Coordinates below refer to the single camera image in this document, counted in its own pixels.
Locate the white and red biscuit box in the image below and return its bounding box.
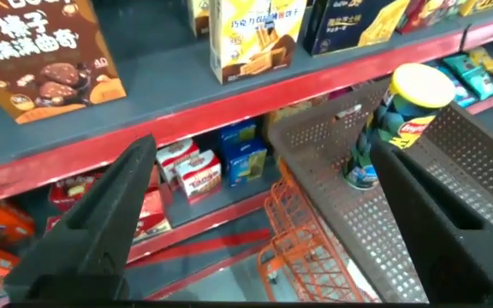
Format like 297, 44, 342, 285
175, 149, 223, 203
156, 138, 201, 189

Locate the yellow wafer box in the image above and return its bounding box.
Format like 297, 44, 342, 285
209, 0, 308, 86

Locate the dark blue biscuit box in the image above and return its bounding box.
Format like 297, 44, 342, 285
302, 0, 413, 57

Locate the green chip can yellow lid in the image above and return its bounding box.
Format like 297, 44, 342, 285
342, 62, 456, 192

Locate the red snack box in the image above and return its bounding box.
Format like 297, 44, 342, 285
395, 0, 466, 35

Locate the teal snack pack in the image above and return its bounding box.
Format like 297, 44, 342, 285
437, 63, 479, 109
443, 54, 493, 101

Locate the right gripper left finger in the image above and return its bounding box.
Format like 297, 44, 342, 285
3, 133, 158, 303

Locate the blue cookie box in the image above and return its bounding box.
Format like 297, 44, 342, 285
224, 139, 269, 188
218, 119, 258, 147

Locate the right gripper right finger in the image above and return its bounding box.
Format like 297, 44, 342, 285
369, 139, 493, 304

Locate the small yellow snack box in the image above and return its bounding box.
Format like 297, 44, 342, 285
186, 0, 211, 39

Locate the grey and red shop shelf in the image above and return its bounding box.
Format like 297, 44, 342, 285
0, 0, 493, 308

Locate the tan snack box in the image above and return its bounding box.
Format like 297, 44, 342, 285
263, 98, 330, 143

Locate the brown cookie box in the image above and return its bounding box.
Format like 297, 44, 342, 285
0, 0, 128, 126

